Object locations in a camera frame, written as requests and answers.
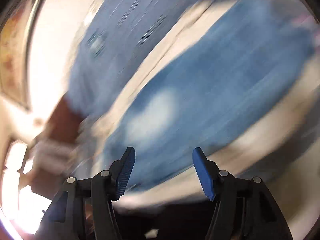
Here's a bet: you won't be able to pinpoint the brown wooden headboard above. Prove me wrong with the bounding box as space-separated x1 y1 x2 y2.
44 93 86 144

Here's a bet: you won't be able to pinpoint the blue plaid pillow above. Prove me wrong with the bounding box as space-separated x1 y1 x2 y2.
66 0 200 117

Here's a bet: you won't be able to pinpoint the blue denim jeans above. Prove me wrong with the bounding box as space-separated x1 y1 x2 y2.
101 0 314 190

